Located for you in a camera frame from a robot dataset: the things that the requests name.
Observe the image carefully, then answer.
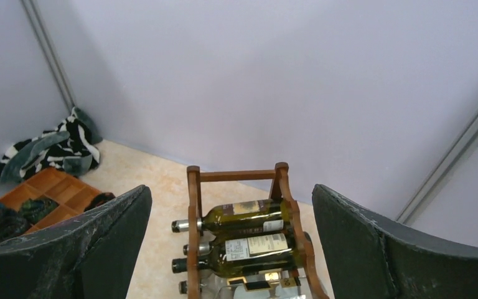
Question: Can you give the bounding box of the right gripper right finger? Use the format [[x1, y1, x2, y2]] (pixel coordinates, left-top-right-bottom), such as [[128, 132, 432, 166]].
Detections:
[[312, 184, 478, 298]]

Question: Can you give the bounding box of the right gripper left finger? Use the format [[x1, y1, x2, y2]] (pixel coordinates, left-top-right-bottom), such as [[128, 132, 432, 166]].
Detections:
[[0, 185, 152, 298]]

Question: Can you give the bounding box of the clear square spirit bottle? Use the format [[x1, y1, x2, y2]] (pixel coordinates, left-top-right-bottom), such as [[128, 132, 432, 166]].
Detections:
[[198, 269, 312, 299]]

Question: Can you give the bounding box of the brown wooden wine rack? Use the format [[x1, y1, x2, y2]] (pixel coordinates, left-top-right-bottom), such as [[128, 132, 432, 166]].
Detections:
[[172, 162, 328, 298]]

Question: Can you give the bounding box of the dark wine bottle black cap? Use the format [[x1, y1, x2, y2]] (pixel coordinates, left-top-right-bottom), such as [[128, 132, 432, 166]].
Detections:
[[195, 232, 303, 278]]

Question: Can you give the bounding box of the dark green wine bottle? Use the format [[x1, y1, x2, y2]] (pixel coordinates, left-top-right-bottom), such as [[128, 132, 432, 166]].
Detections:
[[171, 199, 293, 235]]

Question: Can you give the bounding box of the green wine bottle silver neck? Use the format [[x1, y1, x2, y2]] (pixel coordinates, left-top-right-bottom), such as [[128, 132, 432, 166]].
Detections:
[[182, 242, 212, 256]]

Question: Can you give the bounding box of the black rolled sock top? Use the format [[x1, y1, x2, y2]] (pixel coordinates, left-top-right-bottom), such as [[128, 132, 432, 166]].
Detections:
[[83, 192, 116, 212]]

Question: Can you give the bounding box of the orange wooden compartment tray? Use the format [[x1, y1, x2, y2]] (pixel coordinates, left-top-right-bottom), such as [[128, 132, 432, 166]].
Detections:
[[0, 168, 102, 234]]

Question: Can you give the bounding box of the dark rolled sock middle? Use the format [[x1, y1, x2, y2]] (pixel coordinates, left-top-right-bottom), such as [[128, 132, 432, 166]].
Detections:
[[18, 196, 59, 225]]

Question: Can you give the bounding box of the dark rolled sock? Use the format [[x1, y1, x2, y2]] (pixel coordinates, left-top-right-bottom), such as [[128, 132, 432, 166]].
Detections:
[[18, 196, 59, 225], [0, 215, 31, 243]]

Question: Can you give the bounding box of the dark rolled sock front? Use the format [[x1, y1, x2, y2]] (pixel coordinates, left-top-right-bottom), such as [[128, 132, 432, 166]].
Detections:
[[0, 215, 31, 243]]

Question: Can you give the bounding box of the zebra striped cloth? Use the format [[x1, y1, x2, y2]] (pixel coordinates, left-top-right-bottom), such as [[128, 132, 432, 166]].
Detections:
[[0, 107, 103, 183]]

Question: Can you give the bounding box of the grey blue cloth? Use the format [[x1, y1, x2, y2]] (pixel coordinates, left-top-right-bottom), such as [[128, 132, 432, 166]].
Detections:
[[0, 131, 98, 183]]

